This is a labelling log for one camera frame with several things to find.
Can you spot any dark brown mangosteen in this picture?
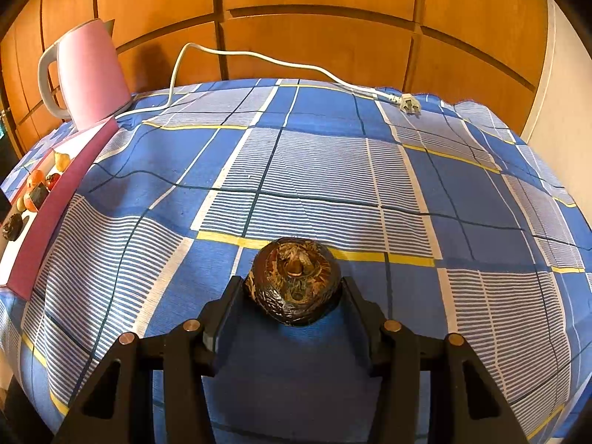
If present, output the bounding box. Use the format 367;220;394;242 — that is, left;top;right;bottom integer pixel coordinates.
2;212;24;242

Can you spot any orange tangerine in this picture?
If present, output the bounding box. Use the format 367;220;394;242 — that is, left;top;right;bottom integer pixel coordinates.
27;168;46;189
23;192;38;212

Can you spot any small eggplant slice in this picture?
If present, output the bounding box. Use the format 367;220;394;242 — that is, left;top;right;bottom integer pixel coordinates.
29;182;49;210

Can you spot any red cherry tomato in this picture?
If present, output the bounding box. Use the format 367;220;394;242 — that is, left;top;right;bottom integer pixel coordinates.
45;172;61;191

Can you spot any yellow banana piece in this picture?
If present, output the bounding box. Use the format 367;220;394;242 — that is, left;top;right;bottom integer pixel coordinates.
54;151;71;174

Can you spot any pink white tray box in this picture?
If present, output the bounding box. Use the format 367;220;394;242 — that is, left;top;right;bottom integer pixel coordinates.
1;118;118;301

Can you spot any blue plaid tablecloth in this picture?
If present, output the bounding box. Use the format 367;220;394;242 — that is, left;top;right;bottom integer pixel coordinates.
1;79;591;443

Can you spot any pink electric kettle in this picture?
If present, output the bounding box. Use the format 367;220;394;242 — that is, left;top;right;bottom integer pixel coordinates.
37;18;132;131

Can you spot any white power cable with plug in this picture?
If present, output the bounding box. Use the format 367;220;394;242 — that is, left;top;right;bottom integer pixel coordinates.
115;42;424;121

